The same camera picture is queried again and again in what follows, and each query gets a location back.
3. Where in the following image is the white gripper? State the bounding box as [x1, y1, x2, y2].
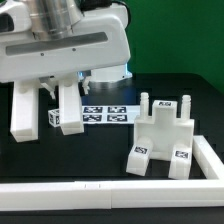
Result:
[0, 1, 130, 100]

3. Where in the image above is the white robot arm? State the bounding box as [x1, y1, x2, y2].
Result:
[0, 0, 130, 83]

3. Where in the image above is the flat white chair back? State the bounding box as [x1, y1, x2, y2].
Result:
[82, 105, 140, 124]

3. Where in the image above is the white obstacle fence wall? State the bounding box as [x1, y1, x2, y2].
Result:
[0, 136, 224, 211]

